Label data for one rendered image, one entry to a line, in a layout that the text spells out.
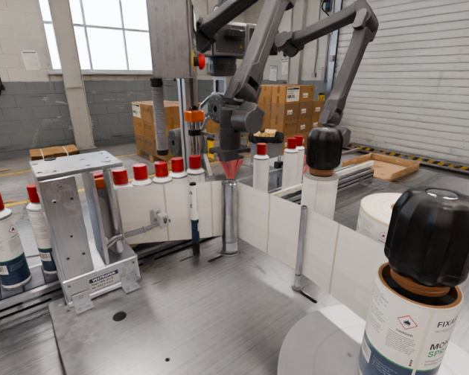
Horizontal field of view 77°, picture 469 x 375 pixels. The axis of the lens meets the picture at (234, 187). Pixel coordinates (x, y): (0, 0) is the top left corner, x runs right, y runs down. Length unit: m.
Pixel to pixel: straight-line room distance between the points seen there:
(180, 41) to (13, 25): 5.42
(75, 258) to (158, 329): 0.20
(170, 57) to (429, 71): 4.68
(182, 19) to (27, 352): 0.75
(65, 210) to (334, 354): 0.50
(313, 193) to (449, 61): 4.52
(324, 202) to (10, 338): 0.70
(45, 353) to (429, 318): 0.60
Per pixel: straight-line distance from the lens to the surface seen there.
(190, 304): 0.61
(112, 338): 0.59
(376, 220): 0.65
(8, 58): 6.08
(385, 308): 0.40
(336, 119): 1.22
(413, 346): 0.42
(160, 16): 0.80
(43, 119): 6.14
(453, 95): 5.10
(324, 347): 0.54
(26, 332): 0.75
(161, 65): 0.79
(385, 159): 1.86
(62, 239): 0.60
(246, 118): 0.70
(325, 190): 0.73
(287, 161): 1.06
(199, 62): 0.80
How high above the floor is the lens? 1.29
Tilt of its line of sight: 21 degrees down
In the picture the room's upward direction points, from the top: straight up
